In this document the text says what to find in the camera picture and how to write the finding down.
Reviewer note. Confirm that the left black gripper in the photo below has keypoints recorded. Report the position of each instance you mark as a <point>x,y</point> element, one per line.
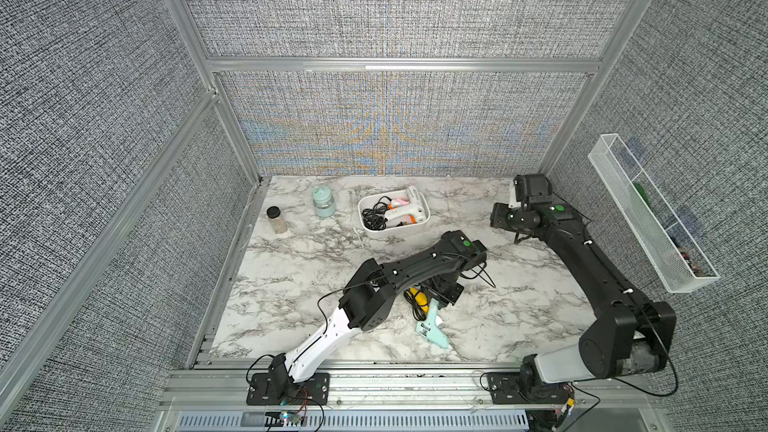
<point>451,299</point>

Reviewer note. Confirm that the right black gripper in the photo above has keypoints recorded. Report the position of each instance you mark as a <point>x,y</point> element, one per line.
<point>498,214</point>

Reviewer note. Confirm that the yellow hot glue gun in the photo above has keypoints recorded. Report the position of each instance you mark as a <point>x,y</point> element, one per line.
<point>418,302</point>

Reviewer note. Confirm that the mint green glue gun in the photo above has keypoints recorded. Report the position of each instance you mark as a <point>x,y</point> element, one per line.
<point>429,328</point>

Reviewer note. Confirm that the white pink glue gun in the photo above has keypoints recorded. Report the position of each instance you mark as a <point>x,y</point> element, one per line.
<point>410,196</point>

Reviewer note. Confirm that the orange hot glue gun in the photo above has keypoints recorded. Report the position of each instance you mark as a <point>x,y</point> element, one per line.
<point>396,224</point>

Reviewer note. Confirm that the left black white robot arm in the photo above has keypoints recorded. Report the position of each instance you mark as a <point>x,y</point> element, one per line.
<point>368,297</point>

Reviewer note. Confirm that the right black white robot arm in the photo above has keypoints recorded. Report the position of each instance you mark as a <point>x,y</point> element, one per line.
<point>631,333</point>

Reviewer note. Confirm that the white plastic storage box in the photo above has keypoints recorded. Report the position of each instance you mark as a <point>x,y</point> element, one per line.
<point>371,210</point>

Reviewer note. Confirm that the green item in tray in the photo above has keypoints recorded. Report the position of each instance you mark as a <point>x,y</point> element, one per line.
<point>642,193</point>

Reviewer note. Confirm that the mint lid glass jar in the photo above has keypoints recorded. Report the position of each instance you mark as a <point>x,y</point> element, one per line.
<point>323,201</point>

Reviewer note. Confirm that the black lid spice jar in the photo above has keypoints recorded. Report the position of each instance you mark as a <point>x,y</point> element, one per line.
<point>276,220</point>

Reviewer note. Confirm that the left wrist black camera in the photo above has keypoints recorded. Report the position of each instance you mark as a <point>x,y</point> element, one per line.
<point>477,250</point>

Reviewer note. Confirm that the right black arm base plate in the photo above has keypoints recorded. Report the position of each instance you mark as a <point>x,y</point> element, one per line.
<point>504,387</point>

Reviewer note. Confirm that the clear wall-mounted tray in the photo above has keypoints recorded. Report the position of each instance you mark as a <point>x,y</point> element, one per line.
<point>678,260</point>

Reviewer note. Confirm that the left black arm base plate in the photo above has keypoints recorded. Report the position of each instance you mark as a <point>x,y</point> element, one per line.
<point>266,389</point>

